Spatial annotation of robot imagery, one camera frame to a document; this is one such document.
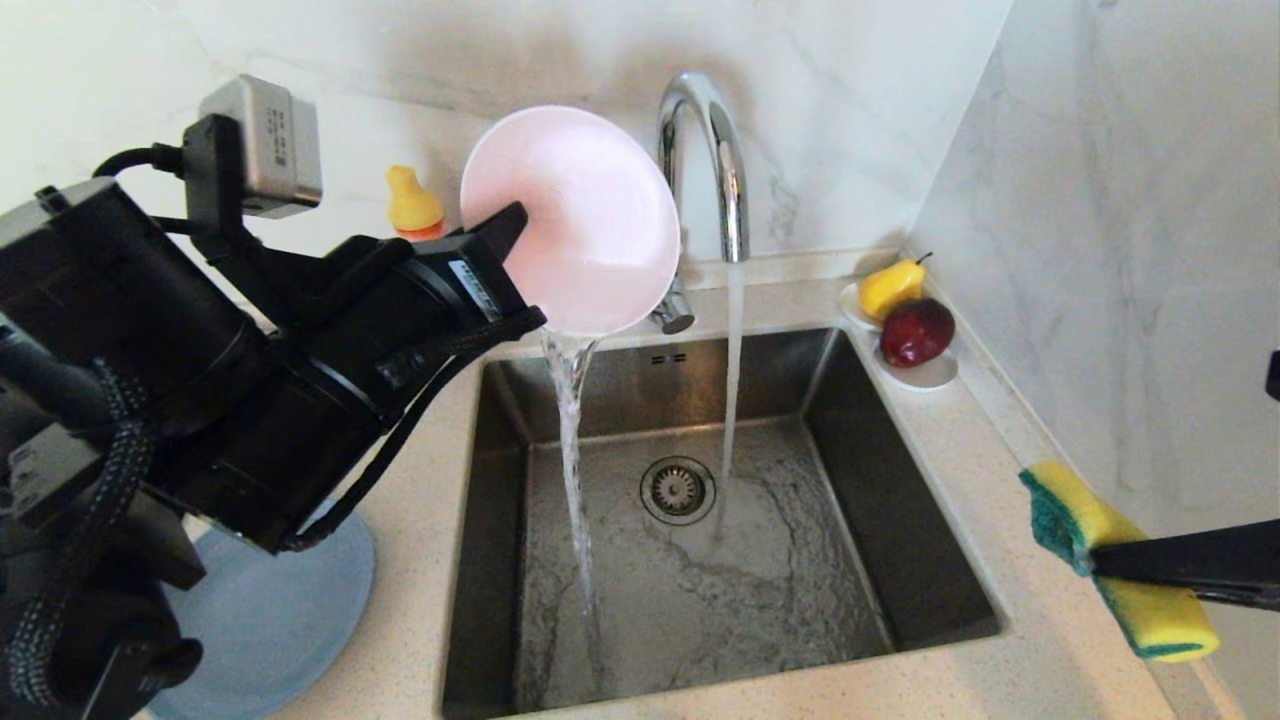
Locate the yellow green sponge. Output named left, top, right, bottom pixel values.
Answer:
left=1019, top=460, right=1222, bottom=662

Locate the pink bowl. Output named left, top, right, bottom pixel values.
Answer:
left=460, top=105, right=683, bottom=338

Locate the orange dish soap bottle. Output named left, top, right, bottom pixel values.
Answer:
left=385, top=164, right=447, bottom=242

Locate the chrome faucet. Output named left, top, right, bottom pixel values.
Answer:
left=648, top=68, right=752, bottom=336

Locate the blue round plate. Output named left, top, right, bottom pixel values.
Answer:
left=150, top=508, right=377, bottom=720

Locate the metal sink drain strainer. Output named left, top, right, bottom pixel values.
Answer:
left=640, top=456, right=717, bottom=527

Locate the stainless steel sink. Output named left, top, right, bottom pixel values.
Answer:
left=440, top=325, right=1006, bottom=720

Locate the thin poured water stream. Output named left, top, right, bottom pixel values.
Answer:
left=540, top=330, right=607, bottom=691

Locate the running water stream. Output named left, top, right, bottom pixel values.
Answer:
left=712, top=260, right=749, bottom=541

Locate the white fruit dish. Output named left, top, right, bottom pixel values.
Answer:
left=838, top=280, right=959, bottom=391

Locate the red apple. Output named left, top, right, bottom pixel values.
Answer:
left=878, top=297, right=956, bottom=369

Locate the yellow pear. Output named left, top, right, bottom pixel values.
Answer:
left=858, top=252, right=933, bottom=323

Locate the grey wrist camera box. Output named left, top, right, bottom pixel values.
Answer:
left=198, top=74, right=324, bottom=220

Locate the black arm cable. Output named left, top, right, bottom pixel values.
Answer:
left=0, top=340, right=481, bottom=711

